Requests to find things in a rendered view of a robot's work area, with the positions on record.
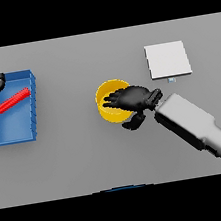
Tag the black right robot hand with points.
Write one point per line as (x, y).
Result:
(131, 97)

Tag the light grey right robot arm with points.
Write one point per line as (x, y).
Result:
(195, 125)

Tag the yellow bowl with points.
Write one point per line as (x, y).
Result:
(108, 96)

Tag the red beaker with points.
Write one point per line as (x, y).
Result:
(12, 101)

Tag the pale square measuring scale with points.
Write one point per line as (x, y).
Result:
(167, 59)

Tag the blue tray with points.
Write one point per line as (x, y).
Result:
(11, 111)

